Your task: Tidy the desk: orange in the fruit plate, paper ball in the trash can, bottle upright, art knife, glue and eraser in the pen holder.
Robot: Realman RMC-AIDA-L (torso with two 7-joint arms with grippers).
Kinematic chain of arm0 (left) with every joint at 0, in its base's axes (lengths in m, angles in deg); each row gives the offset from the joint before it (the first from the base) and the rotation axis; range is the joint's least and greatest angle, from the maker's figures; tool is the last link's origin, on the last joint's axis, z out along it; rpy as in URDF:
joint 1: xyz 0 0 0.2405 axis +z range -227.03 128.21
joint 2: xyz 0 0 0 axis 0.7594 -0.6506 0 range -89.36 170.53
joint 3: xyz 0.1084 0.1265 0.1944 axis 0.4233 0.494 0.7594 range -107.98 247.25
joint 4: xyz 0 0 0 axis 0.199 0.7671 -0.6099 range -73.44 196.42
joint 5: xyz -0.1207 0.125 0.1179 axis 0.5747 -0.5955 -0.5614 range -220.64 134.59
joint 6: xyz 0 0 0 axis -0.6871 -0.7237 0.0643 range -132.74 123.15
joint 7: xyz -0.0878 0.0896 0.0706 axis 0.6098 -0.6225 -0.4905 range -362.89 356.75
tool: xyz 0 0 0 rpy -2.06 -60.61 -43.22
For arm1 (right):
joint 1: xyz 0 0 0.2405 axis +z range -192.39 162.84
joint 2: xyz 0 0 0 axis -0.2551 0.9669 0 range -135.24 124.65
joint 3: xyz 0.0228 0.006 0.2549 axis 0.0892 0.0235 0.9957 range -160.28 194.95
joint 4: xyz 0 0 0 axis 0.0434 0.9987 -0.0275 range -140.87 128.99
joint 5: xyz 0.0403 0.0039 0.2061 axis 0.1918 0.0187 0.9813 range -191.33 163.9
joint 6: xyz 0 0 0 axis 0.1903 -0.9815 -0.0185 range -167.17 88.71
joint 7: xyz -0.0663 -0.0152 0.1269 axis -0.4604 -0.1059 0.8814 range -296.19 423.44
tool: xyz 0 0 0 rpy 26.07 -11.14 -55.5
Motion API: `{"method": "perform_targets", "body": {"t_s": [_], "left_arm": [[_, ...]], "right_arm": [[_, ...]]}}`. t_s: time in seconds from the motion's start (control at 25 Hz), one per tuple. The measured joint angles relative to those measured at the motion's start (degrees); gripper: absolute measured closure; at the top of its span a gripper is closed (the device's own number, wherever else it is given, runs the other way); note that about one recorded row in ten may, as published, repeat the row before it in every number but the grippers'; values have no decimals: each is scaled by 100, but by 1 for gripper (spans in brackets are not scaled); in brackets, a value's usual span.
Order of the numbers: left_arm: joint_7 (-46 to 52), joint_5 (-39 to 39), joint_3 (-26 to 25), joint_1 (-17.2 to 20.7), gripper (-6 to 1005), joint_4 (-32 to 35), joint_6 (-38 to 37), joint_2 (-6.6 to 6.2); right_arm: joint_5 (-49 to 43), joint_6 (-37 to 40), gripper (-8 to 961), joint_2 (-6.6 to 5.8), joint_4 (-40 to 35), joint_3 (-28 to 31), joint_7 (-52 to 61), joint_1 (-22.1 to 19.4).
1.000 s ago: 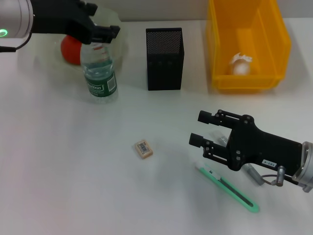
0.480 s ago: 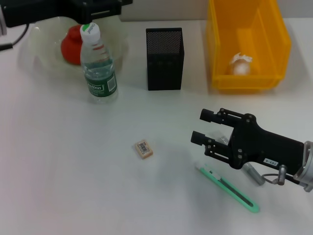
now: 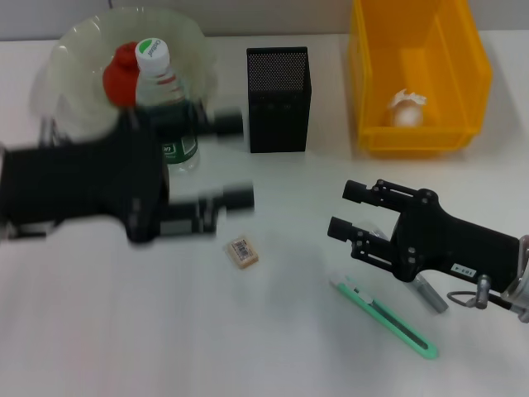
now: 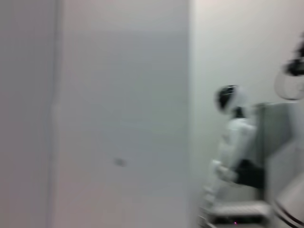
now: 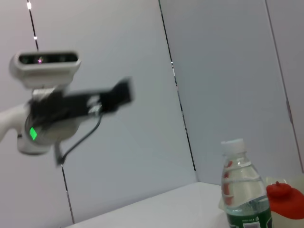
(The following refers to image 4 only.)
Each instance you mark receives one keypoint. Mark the white humanoid robot black head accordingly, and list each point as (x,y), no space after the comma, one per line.
(237,133)

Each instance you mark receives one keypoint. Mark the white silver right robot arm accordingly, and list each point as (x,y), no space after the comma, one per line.
(292,202)

